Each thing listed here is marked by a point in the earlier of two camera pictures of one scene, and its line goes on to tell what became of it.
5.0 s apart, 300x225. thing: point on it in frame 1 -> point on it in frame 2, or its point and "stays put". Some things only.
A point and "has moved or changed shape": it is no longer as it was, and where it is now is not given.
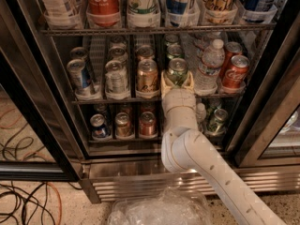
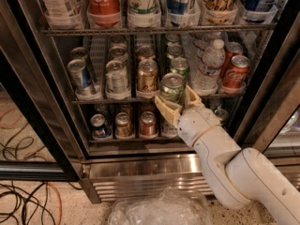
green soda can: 174,52 -> 180,66
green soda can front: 177,69 has moved or changed shape
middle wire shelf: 150,99 stays put
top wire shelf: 159,31 stays put
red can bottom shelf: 147,125 stays put
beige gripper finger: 189,81 -> 190,97
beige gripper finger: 167,84 -> 171,110
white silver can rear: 117,41 stays put
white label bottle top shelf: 62,4 stays put
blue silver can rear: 79,52 stays put
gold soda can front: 147,82 stays put
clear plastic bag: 171,206 stays put
